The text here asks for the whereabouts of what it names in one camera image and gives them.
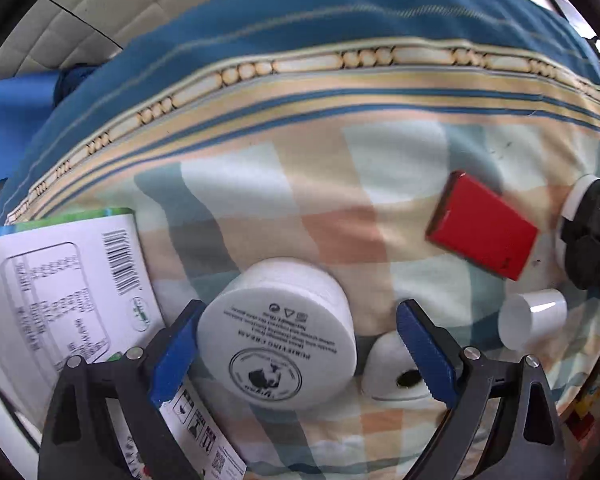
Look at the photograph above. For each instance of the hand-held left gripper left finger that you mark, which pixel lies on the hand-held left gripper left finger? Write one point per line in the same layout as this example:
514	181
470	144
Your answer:
172	360

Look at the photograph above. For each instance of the dark blue knitted cloth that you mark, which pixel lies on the dark blue knitted cloth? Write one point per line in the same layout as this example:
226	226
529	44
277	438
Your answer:
75	82

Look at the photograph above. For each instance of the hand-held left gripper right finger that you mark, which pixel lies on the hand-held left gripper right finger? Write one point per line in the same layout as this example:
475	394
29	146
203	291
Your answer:
427	355

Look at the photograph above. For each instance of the white roll with hole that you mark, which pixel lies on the white roll with hole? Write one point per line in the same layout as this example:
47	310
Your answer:
385	362

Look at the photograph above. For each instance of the checked and striped blanket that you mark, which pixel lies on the checked and striped blanket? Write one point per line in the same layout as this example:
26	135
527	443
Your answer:
330	170

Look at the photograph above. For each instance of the blue sheet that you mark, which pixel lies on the blue sheet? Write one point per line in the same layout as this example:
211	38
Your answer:
10	125

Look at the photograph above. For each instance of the small white cup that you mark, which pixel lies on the small white cup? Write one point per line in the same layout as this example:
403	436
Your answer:
530	317

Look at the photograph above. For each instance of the black and white device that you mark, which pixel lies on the black and white device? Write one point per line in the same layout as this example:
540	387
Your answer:
580	197

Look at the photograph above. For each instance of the white packet with barcode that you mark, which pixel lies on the white packet with barcode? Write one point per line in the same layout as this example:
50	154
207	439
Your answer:
55	285

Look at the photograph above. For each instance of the white quilted headboard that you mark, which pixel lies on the white quilted headboard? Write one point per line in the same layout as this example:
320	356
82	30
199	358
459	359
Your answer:
130	5

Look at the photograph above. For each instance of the red flat box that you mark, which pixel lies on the red flat box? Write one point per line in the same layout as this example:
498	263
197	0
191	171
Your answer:
482	225

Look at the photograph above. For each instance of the white cream jar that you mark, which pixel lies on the white cream jar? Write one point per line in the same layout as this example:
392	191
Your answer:
277	335

